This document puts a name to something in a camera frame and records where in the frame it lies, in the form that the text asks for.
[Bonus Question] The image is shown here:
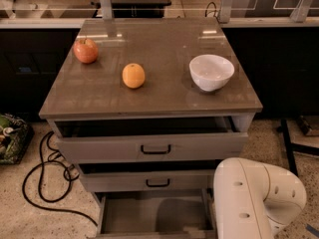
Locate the black rolling stand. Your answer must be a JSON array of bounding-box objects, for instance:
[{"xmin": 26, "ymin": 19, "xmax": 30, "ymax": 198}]
[{"xmin": 277, "ymin": 116, "xmax": 319, "ymax": 175}]

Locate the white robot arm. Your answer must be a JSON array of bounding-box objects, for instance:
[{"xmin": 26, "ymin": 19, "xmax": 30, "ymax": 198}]
[{"xmin": 213, "ymin": 158, "xmax": 307, "ymax": 239}]

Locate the grey middle drawer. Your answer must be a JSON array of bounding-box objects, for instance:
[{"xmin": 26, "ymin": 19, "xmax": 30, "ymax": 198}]
[{"xmin": 79, "ymin": 160, "xmax": 220, "ymax": 192}]

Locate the orange fruit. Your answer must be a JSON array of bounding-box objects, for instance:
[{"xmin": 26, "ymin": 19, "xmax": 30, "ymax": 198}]
[{"xmin": 122, "ymin": 63, "xmax": 146, "ymax": 89}]

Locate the black cable behind cabinet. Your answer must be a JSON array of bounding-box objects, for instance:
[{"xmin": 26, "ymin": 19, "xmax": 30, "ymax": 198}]
[{"xmin": 204, "ymin": 1, "xmax": 220, "ymax": 19}]

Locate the black floor cable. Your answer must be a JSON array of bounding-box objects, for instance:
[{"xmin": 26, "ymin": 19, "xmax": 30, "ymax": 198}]
[{"xmin": 21, "ymin": 130, "xmax": 99, "ymax": 228}]

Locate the grey drawer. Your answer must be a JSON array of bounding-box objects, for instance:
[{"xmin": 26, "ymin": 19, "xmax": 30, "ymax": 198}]
[
  {"xmin": 79, "ymin": 160, "xmax": 220, "ymax": 192},
  {"xmin": 58, "ymin": 117, "xmax": 247, "ymax": 163},
  {"xmin": 93, "ymin": 189, "xmax": 217, "ymax": 239}
]

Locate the red apple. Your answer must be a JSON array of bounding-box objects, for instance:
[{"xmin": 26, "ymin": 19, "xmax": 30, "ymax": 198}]
[{"xmin": 73, "ymin": 38, "xmax": 99, "ymax": 64}]

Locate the grey top drawer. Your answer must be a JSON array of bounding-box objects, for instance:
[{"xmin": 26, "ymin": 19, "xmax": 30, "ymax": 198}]
[{"xmin": 58, "ymin": 117, "xmax": 247, "ymax": 163}]

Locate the grey bottom drawer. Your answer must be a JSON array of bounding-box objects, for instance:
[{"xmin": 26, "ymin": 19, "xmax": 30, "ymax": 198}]
[{"xmin": 93, "ymin": 189, "xmax": 217, "ymax": 239}]

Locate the basket of colourful items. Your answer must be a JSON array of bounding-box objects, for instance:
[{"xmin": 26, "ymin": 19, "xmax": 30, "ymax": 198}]
[{"xmin": 0, "ymin": 114, "xmax": 34, "ymax": 164}]

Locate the white ceramic bowl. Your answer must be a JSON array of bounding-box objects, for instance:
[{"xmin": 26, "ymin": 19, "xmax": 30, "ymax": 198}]
[{"xmin": 189, "ymin": 55, "xmax": 234, "ymax": 92}]

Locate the grey drawer cabinet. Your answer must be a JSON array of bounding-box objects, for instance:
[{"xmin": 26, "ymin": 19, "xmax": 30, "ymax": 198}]
[{"xmin": 38, "ymin": 17, "xmax": 263, "ymax": 204}]

